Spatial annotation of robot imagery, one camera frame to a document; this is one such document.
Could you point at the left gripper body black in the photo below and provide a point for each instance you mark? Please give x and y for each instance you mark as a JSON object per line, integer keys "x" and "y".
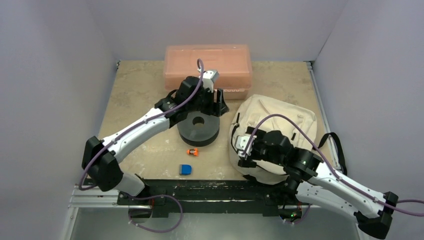
{"x": 206, "y": 104}

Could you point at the cream canvas backpack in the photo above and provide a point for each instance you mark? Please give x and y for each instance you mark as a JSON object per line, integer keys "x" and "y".
{"x": 250, "y": 113}

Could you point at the pink translucent storage box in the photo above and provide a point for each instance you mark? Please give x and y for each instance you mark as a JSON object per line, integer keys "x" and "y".
{"x": 231, "y": 61}

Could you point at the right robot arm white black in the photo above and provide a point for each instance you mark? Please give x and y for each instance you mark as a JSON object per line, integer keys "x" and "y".
{"x": 310, "y": 180}

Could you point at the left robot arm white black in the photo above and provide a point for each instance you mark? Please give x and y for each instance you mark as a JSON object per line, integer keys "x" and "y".
{"x": 102, "y": 157}

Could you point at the black filament spool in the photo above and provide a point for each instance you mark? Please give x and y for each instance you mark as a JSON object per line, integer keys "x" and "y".
{"x": 199, "y": 129}

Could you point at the small orange toy car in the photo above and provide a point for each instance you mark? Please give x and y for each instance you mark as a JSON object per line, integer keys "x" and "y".
{"x": 193, "y": 152}

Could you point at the blue eraser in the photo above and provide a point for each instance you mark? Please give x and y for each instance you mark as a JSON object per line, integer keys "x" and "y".
{"x": 185, "y": 169}

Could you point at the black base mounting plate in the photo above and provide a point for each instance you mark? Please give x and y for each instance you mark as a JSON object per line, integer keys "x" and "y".
{"x": 165, "y": 196}

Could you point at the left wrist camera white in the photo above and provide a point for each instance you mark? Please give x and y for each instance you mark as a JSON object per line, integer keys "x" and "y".
{"x": 209, "y": 77}

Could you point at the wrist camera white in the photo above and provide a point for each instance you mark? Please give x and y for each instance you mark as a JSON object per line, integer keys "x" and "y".
{"x": 243, "y": 146}
{"x": 209, "y": 77}

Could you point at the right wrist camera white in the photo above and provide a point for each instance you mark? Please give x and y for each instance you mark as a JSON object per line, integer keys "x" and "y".
{"x": 243, "y": 146}

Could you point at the aluminium rail right side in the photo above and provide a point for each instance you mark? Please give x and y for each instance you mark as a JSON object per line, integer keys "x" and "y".
{"x": 316, "y": 86}

